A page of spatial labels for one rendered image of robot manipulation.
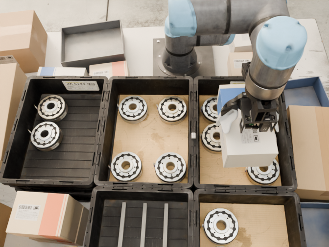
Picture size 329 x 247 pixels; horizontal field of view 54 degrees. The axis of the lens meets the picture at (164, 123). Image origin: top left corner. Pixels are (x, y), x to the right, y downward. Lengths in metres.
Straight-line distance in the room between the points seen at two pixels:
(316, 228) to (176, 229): 0.49
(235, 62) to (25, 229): 0.97
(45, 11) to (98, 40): 1.45
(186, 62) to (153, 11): 1.42
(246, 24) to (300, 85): 0.85
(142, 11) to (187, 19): 2.13
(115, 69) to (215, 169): 0.60
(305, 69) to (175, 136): 0.68
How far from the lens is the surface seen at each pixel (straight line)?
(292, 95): 1.43
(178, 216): 1.04
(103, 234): 1.06
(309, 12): 2.83
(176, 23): 0.60
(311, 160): 1.14
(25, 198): 1.07
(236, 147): 0.79
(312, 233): 1.24
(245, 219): 1.06
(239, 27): 0.62
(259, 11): 0.62
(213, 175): 1.08
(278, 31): 0.55
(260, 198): 1.01
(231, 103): 0.75
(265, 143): 0.81
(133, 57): 1.50
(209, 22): 0.61
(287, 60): 0.56
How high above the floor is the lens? 1.85
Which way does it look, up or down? 63 degrees down
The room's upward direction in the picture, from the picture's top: 7 degrees counter-clockwise
